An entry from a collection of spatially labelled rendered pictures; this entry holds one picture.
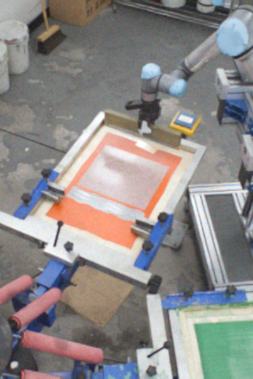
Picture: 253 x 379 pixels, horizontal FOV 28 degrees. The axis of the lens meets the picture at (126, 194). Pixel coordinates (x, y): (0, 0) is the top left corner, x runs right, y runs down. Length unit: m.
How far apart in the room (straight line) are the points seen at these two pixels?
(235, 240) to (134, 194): 1.04
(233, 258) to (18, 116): 2.12
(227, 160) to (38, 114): 1.56
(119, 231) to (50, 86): 2.54
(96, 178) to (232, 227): 1.15
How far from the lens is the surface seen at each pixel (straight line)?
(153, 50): 4.97
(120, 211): 2.20
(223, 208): 3.28
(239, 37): 1.84
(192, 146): 2.48
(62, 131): 4.02
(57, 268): 1.93
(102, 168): 2.38
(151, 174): 2.36
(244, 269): 3.03
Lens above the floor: 2.66
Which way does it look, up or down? 49 degrees down
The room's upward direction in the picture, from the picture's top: 3 degrees clockwise
